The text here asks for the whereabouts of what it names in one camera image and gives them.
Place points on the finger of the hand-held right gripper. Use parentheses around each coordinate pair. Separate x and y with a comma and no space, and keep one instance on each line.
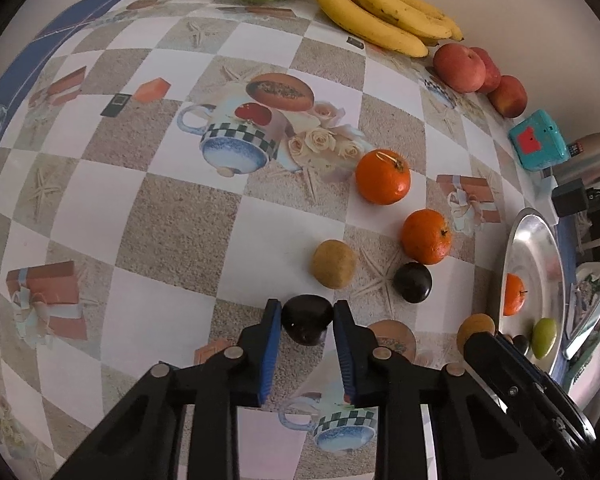
(485,360)
(522,357)

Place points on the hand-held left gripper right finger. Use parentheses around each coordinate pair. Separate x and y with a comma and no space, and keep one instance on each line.
(344,355)

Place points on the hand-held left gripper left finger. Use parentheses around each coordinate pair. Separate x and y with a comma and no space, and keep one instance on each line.
(271,355)

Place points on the dark purple round fruit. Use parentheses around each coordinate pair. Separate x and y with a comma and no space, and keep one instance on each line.
(521,344)
(412,282)
(306,319)

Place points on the green mango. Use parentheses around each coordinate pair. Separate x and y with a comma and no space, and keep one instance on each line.
(544,337)

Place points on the small brown round fruit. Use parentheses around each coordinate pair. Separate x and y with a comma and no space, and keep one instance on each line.
(334,263)
(475,326)

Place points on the orange tangerine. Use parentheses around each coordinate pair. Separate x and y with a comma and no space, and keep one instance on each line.
(426,236)
(383,176)
(513,294)

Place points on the round steel plate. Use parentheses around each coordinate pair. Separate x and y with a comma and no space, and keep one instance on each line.
(535,260)

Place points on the white chair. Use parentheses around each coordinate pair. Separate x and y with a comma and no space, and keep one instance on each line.
(597,269)

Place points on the black power adapter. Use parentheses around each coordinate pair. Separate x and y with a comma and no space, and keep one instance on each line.
(570,197)

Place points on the steel thermos jug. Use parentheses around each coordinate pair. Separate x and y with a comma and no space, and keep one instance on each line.
(590,160)

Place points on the teal lidded box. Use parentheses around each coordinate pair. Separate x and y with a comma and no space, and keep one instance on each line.
(537,142)

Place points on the dark red apple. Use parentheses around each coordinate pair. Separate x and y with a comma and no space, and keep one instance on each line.
(492,67)
(509,96)

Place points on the pink red apple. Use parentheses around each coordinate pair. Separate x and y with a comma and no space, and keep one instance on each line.
(459,67)

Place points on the yellow banana bunch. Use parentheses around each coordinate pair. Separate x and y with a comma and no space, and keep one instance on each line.
(380,10)

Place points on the blue table cover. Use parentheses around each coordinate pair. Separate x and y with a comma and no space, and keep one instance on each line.
(80,15)

